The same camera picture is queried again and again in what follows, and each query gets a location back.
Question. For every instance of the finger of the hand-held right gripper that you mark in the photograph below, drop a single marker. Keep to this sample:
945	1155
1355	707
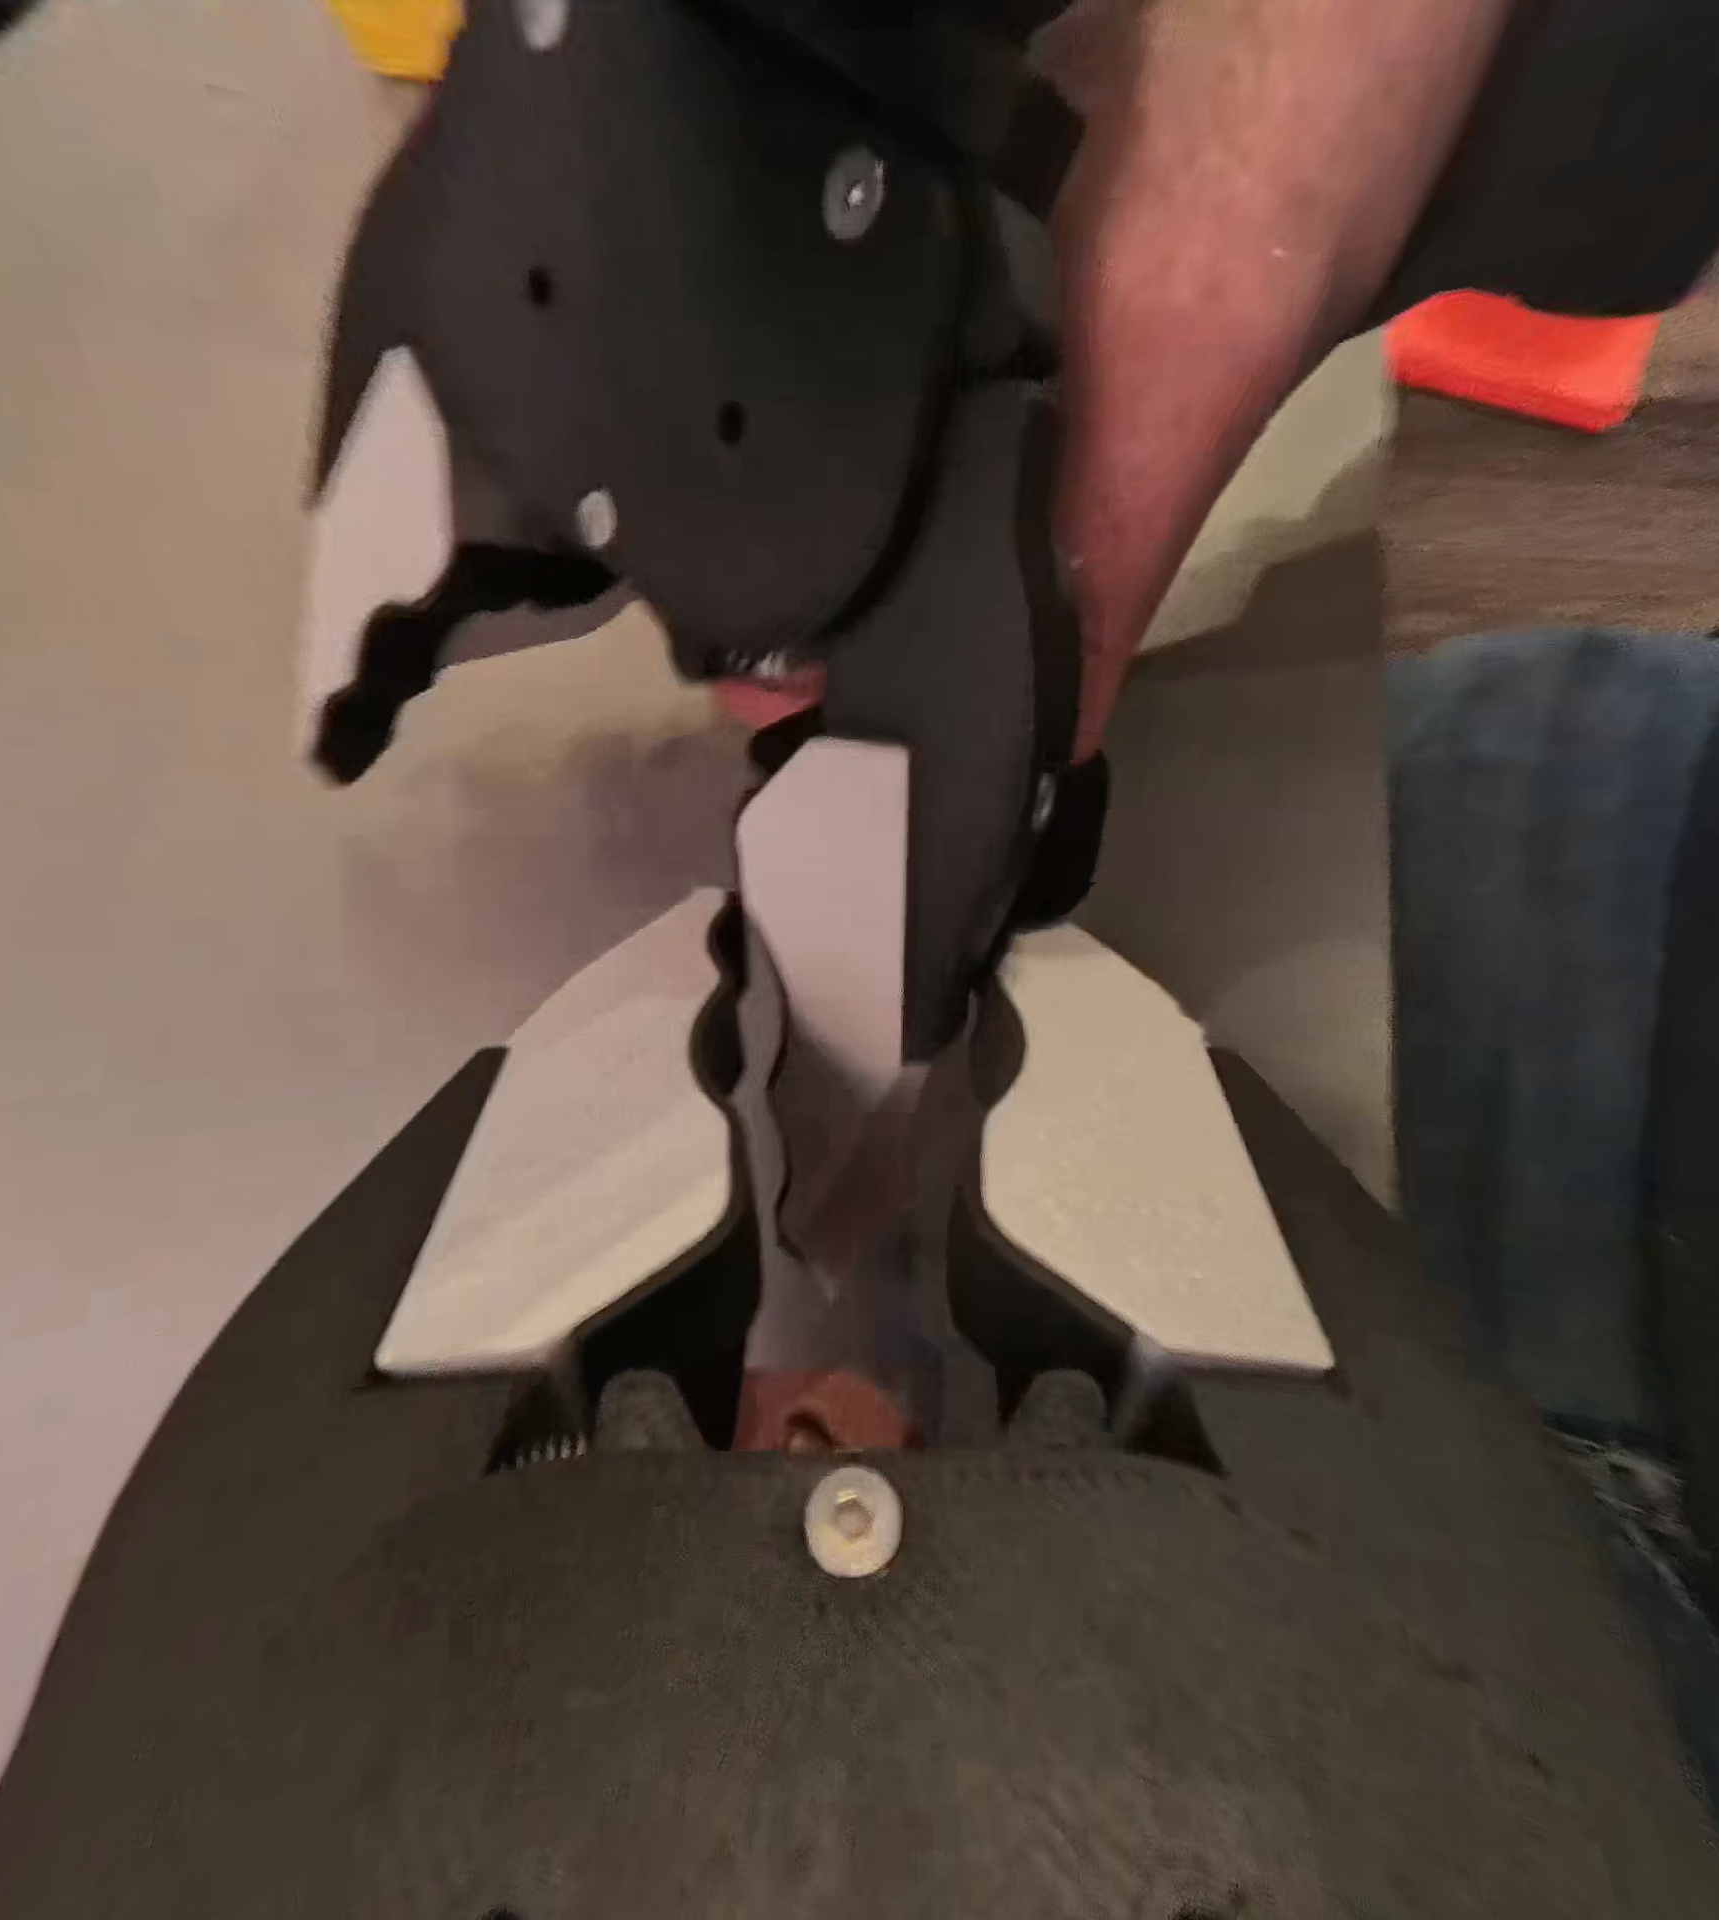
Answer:
379	494
829	886

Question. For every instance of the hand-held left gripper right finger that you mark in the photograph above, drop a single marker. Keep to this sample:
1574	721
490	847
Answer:
1128	1172

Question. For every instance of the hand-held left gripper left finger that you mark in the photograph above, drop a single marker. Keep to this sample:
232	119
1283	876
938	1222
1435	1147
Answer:
575	1172

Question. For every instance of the person's right forearm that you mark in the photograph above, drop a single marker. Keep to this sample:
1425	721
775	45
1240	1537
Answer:
1294	104

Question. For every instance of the person's right hand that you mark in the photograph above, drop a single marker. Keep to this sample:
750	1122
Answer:
1145	494

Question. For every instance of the yellow block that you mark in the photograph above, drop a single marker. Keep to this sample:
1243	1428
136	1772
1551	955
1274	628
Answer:
394	33

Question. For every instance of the person's blue jeans leg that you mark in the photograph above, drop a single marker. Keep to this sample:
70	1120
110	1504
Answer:
1580	1050

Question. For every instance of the orange block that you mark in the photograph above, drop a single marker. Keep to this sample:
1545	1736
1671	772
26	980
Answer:
1525	358

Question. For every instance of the person's black shirt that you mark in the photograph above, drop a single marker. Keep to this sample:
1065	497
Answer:
1625	135

